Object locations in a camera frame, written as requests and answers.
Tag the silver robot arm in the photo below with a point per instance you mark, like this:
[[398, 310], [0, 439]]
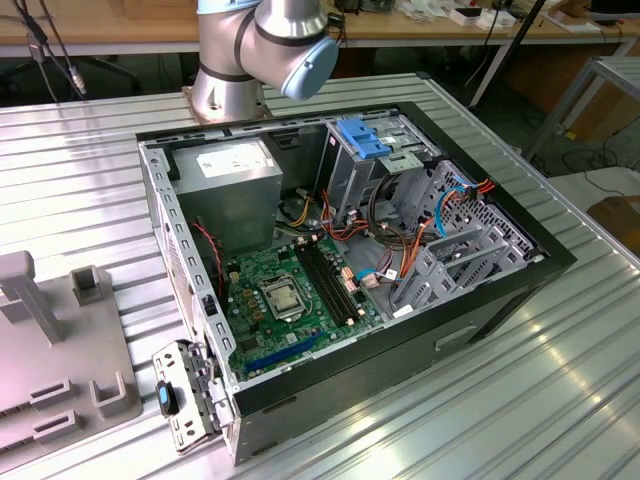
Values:
[[280, 30]]

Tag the silver disk bay cage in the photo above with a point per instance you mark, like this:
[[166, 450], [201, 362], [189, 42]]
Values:
[[500, 225]]

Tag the black RAM slot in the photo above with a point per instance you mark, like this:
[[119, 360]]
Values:
[[332, 282], [324, 285], [317, 286], [339, 280]]

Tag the silver optical drive cage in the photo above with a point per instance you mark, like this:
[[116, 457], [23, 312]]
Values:
[[345, 185]]

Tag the CPU socket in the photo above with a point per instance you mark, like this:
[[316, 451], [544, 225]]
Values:
[[275, 285]]

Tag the silver CPU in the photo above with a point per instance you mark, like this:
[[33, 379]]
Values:
[[281, 301]]

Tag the silver power supply box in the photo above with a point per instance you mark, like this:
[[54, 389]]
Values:
[[225, 200]]

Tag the green motherboard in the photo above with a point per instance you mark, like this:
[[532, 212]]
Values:
[[250, 320]]

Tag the blue drive cage latch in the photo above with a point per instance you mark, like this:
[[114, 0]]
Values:
[[360, 137]]

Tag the blue expansion slot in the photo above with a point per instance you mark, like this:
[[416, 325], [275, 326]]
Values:
[[280, 355]]

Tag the open black PC case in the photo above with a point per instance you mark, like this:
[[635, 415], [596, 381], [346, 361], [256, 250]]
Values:
[[400, 360]]

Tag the grey parts rack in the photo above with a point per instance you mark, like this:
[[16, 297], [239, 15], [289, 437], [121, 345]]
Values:
[[75, 350]]

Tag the white box black top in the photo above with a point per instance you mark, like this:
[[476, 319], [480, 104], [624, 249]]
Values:
[[467, 15]]

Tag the brown cardboard box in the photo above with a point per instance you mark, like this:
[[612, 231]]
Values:
[[620, 215]]

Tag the wooden desk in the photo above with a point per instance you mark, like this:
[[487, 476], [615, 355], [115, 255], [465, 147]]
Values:
[[100, 25]]

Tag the brown square base plate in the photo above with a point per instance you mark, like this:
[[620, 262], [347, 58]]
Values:
[[188, 102]]

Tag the silver slot retention bracket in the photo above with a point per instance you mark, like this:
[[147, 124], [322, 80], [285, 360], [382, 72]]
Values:
[[180, 370]]

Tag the blue black bracket latch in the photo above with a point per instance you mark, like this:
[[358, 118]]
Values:
[[167, 395]]

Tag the aluminium frame stand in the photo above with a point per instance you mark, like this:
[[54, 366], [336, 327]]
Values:
[[617, 62]]

